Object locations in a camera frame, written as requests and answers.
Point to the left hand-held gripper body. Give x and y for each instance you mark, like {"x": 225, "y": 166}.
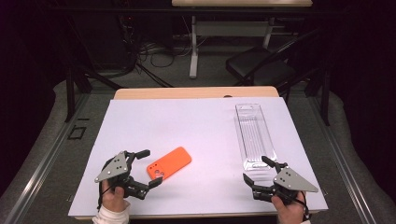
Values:
{"x": 115, "y": 168}

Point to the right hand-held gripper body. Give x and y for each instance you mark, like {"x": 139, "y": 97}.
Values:
{"x": 289, "y": 183}

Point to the orange phone case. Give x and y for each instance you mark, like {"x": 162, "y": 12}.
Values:
{"x": 169, "y": 163}

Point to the person's right hand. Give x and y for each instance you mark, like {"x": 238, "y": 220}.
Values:
{"x": 288, "y": 211}

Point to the person's left hand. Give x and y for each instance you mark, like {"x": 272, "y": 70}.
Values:
{"x": 112, "y": 199}

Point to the clear plastic packaging tray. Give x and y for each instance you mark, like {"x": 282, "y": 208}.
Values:
{"x": 253, "y": 133}

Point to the white board sheet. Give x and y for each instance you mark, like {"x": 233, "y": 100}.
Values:
{"x": 199, "y": 130}

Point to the wooden table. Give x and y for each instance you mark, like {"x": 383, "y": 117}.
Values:
{"x": 193, "y": 92}

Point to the black metal stand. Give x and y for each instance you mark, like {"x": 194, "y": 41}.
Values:
{"x": 70, "y": 90}

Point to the black folding chair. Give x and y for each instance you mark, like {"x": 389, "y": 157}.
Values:
{"x": 258, "y": 67}

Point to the white-legged background desk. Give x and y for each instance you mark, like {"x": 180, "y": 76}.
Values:
{"x": 236, "y": 28}

